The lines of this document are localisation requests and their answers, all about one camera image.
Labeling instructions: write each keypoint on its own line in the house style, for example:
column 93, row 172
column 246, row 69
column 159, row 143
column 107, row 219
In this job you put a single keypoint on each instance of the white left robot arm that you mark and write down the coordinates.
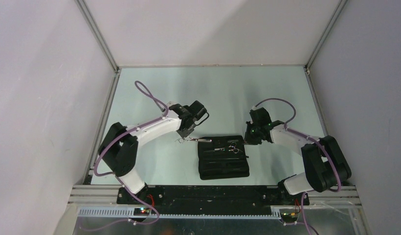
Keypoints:
column 119, row 147

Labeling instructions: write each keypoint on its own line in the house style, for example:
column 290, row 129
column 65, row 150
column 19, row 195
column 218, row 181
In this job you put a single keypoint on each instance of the black zippered tool case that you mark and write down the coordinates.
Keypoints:
column 213, row 165

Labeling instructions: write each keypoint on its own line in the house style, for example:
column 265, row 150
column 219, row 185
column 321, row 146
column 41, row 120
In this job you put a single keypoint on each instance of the aluminium frame rail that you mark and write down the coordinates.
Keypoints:
column 88, row 170

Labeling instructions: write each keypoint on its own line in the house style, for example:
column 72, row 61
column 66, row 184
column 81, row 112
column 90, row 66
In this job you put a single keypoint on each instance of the silver thinning scissors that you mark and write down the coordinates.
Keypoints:
column 231, row 148

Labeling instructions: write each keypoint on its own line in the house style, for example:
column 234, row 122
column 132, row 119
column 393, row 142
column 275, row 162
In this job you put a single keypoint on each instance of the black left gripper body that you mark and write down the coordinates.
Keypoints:
column 184, row 132

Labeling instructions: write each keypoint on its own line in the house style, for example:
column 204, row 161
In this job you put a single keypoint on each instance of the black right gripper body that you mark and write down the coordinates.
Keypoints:
column 252, row 136

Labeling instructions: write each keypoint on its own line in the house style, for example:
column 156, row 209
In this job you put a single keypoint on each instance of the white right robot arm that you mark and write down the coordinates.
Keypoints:
column 324, row 163

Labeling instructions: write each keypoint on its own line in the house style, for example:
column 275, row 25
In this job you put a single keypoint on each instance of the silver hair scissors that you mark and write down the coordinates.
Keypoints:
column 182, row 140

